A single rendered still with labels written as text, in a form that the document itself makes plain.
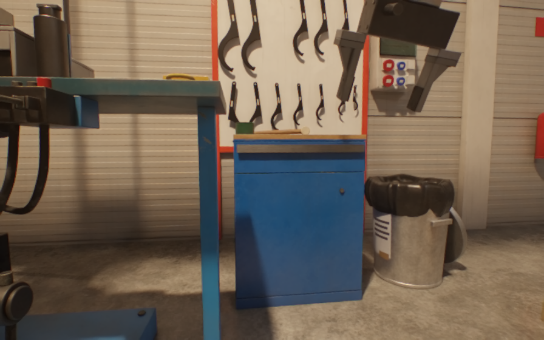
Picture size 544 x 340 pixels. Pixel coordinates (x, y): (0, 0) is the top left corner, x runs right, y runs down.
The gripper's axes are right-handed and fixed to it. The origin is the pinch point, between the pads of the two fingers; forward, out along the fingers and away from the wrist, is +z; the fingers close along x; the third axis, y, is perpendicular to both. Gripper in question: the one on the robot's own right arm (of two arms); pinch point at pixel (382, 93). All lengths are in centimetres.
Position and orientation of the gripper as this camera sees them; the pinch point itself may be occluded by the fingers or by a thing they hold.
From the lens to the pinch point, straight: 51.5
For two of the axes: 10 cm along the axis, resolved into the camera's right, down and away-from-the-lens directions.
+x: 9.8, 1.0, 1.5
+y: 0.9, 4.7, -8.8
